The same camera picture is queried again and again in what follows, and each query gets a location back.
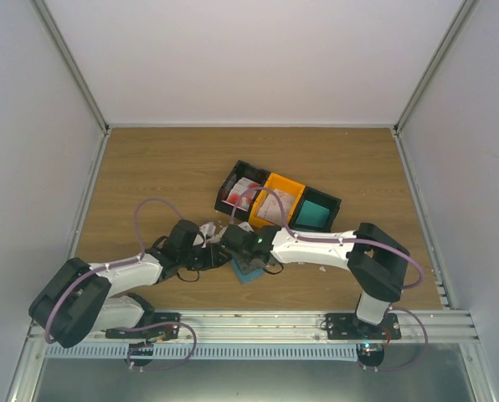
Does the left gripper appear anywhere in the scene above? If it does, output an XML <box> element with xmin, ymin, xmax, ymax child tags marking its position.
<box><xmin>178</xmin><ymin>243</ymin><xmax>232</xmax><ymax>271</ymax></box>

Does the blue leather card holder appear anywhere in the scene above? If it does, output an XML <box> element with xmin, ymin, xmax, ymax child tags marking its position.
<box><xmin>230</xmin><ymin>259</ymin><xmax>265</xmax><ymax>285</ymax></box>

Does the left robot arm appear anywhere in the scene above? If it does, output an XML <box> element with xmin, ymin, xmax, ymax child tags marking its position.
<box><xmin>28</xmin><ymin>219</ymin><xmax>231</xmax><ymax>348</ymax></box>

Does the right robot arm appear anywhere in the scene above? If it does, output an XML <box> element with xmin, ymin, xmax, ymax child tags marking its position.
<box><xmin>220</xmin><ymin>223</ymin><xmax>409</xmax><ymax>339</ymax></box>

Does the black bin with red cards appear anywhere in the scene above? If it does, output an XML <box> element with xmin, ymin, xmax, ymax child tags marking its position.
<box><xmin>214</xmin><ymin>160</ymin><xmax>270</xmax><ymax>221</ymax></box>

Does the red and white card stack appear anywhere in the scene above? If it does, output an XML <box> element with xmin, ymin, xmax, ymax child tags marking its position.
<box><xmin>224</xmin><ymin>178</ymin><xmax>260</xmax><ymax>211</ymax></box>

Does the teal card stack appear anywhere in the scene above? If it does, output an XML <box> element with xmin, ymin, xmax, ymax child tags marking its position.
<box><xmin>293</xmin><ymin>200</ymin><xmax>330</xmax><ymax>231</ymax></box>

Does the black bin with teal cards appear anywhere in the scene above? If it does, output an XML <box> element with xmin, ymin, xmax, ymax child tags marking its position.
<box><xmin>289</xmin><ymin>186</ymin><xmax>342</xmax><ymax>233</ymax></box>

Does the yellow bin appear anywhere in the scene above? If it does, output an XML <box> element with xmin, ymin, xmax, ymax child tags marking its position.
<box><xmin>249</xmin><ymin>173</ymin><xmax>306</xmax><ymax>228</ymax></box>

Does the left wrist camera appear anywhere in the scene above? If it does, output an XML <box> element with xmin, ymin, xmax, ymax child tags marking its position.
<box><xmin>197</xmin><ymin>222</ymin><xmax>219</xmax><ymax>248</ymax></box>

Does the white perforated cable duct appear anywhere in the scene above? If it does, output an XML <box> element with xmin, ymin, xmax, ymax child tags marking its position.
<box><xmin>45</xmin><ymin>343</ymin><xmax>358</xmax><ymax>362</ymax></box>

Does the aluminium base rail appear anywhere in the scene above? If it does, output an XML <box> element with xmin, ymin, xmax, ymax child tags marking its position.
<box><xmin>27</xmin><ymin>308</ymin><xmax>481</xmax><ymax>346</ymax></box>

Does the left aluminium frame post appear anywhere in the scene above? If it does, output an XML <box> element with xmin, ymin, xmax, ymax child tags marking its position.
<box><xmin>28</xmin><ymin>0</ymin><xmax>110</xmax><ymax>136</ymax></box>

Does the aluminium frame post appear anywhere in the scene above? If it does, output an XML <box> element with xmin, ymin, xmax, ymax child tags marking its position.
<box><xmin>28</xmin><ymin>0</ymin><xmax>110</xmax><ymax>136</ymax></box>
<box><xmin>392</xmin><ymin>0</ymin><xmax>478</xmax><ymax>137</ymax></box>

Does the right aluminium frame post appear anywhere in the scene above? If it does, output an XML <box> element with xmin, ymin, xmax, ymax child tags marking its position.
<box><xmin>392</xmin><ymin>0</ymin><xmax>478</xmax><ymax>137</ymax></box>

